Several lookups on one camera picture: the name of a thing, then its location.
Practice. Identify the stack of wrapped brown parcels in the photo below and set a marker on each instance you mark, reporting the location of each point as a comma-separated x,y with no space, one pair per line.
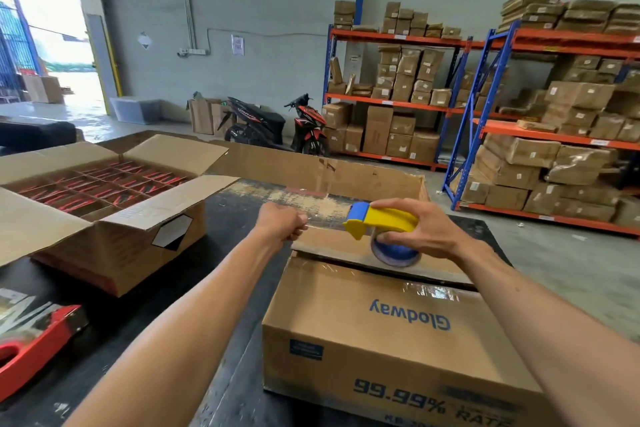
565,101

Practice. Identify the clear packing tape roll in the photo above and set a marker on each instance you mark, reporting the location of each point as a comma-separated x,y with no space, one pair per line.
395,257

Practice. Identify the white plastic storage bin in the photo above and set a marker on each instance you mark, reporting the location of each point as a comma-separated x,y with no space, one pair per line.
135,110

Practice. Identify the white paper notice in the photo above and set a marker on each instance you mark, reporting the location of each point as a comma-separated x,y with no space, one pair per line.
238,45

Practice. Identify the person's left forearm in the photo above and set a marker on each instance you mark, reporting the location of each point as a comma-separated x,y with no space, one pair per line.
190,336

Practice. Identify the large flat brown cardboard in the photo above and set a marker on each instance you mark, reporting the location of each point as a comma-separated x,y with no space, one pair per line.
310,169

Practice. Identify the blue metal gate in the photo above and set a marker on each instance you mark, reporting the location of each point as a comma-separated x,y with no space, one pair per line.
12,41

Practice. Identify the group of red black packets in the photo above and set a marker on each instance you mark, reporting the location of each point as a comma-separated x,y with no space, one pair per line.
100,186

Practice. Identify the white wall socket strip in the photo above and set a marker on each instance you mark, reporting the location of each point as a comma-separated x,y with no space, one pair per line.
192,52

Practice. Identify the red and black motorcycle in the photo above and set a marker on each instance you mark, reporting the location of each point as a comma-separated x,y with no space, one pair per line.
270,124

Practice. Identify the blue printed cardboard box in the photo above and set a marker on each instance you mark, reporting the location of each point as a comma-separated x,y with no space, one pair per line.
380,341

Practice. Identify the stack of brown cardboard boxes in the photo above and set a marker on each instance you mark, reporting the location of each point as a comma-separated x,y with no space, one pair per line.
395,81

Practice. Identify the person's left fingers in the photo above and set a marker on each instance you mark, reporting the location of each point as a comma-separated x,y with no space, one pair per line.
299,225

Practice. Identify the open cardboard box with dividers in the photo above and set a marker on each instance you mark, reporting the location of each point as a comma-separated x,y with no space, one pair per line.
125,246

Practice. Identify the person's right hand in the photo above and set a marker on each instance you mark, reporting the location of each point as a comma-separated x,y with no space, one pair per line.
442,231

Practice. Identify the wide orange and blue rack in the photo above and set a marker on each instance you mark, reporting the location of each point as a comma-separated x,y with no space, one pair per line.
550,134

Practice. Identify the yellow and blue tape dispenser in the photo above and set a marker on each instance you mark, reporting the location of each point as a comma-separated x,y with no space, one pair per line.
380,220

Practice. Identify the open brown carton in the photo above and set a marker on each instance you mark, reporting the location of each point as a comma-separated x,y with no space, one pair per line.
202,116

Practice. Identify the person's right thumb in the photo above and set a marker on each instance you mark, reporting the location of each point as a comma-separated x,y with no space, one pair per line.
400,243

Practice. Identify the red tape dispenser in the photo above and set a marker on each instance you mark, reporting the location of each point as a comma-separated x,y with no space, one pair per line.
35,346

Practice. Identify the orange and blue storage rack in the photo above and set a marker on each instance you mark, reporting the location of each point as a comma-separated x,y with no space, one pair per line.
400,37

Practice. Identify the diamond shaped wall sign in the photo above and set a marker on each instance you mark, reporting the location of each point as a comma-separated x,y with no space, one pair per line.
144,40

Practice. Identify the person's right forearm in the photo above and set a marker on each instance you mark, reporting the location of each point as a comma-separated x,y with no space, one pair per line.
545,331

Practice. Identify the person's left hand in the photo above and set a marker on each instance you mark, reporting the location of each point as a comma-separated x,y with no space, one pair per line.
277,221

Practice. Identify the brown cardboard box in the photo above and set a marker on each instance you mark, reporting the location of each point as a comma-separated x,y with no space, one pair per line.
44,89

